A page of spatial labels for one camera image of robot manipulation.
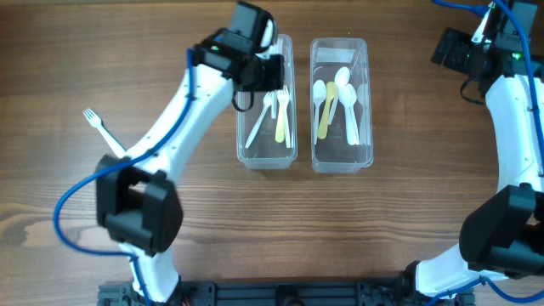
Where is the white fork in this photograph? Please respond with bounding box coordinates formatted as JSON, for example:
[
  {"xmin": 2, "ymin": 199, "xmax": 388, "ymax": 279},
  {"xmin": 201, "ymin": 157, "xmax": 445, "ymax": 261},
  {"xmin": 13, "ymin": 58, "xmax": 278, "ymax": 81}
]
[
  {"xmin": 283, "ymin": 84, "xmax": 292, "ymax": 149},
  {"xmin": 245, "ymin": 92, "xmax": 273, "ymax": 149},
  {"xmin": 269, "ymin": 37, "xmax": 283, "ymax": 120},
  {"xmin": 82, "ymin": 108, "xmax": 126, "ymax": 158}
]

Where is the beige plastic fork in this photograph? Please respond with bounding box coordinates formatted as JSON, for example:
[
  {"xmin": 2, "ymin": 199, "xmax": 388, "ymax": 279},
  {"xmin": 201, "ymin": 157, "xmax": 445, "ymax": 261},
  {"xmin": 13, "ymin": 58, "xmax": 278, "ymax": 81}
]
[{"xmin": 275, "ymin": 87, "xmax": 287, "ymax": 143}]

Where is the white spoon ridged bowl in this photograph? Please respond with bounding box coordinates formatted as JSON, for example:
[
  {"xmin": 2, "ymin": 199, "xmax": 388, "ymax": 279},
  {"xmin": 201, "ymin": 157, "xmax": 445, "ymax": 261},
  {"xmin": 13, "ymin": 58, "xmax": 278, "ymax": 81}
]
[{"xmin": 312, "ymin": 80, "xmax": 326, "ymax": 145}]

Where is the beige plastic spoon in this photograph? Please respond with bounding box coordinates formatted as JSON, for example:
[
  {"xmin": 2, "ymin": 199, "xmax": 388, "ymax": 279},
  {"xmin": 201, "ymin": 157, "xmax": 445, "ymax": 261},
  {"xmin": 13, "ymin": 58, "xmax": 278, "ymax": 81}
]
[{"xmin": 317, "ymin": 82, "xmax": 338, "ymax": 139}]

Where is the white spoon wide handle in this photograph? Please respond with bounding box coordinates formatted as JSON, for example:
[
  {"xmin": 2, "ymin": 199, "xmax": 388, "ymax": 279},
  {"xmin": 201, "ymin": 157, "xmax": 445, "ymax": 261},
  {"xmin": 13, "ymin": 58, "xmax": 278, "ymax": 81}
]
[{"xmin": 339, "ymin": 85, "xmax": 357, "ymax": 145}]

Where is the white spoon thin handle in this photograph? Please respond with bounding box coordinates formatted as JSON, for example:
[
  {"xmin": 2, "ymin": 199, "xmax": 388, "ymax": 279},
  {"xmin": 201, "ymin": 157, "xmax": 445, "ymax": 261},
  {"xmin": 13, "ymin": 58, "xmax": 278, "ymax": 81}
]
[{"xmin": 346, "ymin": 83, "xmax": 360, "ymax": 145}]

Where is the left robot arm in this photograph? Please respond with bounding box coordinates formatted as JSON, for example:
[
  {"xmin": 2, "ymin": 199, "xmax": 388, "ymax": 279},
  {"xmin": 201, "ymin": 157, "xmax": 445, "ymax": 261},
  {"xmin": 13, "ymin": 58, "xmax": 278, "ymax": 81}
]
[{"xmin": 96, "ymin": 1, "xmax": 284, "ymax": 305}]

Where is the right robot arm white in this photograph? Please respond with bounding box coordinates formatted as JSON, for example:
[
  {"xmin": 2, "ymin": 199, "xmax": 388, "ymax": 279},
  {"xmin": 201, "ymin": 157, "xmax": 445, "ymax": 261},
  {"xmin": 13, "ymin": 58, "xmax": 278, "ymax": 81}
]
[{"xmin": 394, "ymin": 0, "xmax": 543, "ymax": 305}]

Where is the clear container left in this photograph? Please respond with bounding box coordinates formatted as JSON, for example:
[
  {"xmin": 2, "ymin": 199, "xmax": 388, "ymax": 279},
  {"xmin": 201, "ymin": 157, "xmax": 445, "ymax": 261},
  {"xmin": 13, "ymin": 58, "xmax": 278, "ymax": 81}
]
[{"xmin": 235, "ymin": 34, "xmax": 298, "ymax": 170}]

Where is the clear container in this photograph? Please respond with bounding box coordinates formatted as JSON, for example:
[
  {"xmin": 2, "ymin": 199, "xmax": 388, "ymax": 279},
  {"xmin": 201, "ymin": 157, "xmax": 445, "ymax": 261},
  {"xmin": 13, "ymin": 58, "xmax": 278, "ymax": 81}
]
[
  {"xmin": 235, "ymin": 34, "xmax": 298, "ymax": 170},
  {"xmin": 310, "ymin": 37, "xmax": 374, "ymax": 173}
]

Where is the clear container right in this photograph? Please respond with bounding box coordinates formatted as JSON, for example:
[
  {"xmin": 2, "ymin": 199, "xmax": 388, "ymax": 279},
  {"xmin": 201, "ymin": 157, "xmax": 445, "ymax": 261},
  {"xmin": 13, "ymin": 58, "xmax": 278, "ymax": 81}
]
[{"xmin": 310, "ymin": 37, "xmax": 374, "ymax": 173}]

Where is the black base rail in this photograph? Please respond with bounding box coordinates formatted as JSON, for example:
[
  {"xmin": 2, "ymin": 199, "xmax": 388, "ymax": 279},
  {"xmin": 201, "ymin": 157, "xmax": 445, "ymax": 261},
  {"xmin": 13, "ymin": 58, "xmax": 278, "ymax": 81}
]
[{"xmin": 97, "ymin": 271, "xmax": 475, "ymax": 306}]

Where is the left blue cable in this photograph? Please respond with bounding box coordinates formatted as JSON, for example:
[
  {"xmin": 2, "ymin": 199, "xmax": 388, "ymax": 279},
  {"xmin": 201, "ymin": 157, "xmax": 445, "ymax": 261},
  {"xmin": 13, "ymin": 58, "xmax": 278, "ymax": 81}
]
[{"xmin": 52, "ymin": 47, "xmax": 199, "ymax": 306}]

